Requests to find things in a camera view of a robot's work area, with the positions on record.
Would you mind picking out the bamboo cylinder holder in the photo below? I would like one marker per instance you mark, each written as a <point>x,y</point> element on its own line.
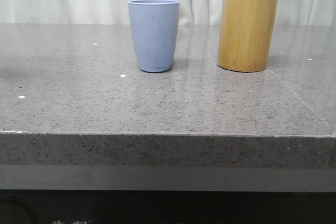
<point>245,34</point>

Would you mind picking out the blue plastic cup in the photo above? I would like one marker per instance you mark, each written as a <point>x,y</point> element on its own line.
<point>154,25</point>

